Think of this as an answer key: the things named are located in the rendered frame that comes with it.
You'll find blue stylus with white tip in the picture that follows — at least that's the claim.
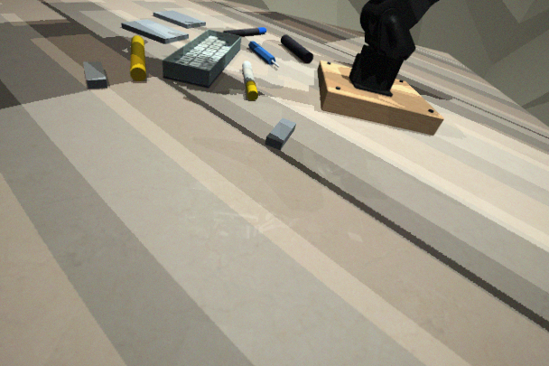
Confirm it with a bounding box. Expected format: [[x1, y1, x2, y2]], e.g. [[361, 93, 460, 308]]
[[248, 42, 279, 67]]

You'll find black pen with blue tip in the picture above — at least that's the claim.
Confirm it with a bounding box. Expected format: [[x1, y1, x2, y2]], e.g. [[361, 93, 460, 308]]
[[223, 27, 266, 36]]

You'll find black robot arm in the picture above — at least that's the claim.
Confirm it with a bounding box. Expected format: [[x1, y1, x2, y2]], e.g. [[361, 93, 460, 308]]
[[349, 0, 439, 98]]

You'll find dark grey cylinder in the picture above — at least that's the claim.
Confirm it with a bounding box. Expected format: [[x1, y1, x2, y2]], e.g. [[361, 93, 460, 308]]
[[281, 34, 313, 64]]

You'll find yellow cylinder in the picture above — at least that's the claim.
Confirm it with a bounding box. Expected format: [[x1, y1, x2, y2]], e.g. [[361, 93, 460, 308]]
[[130, 35, 146, 81]]

